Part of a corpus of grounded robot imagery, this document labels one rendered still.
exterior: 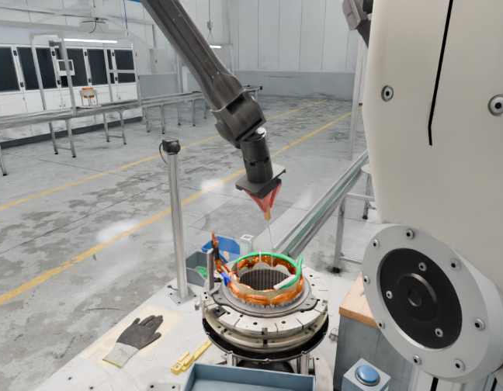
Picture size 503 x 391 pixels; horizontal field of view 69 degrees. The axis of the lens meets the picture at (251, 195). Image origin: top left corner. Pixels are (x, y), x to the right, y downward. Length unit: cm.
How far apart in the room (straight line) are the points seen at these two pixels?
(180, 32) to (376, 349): 83
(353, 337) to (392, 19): 82
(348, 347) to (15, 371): 201
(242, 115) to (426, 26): 43
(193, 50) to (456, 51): 46
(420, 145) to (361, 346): 77
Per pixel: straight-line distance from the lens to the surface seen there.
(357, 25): 90
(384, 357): 103
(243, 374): 82
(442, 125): 29
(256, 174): 75
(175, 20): 66
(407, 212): 37
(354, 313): 97
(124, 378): 123
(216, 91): 66
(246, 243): 100
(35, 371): 257
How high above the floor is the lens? 165
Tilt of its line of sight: 21 degrees down
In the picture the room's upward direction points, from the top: straight up
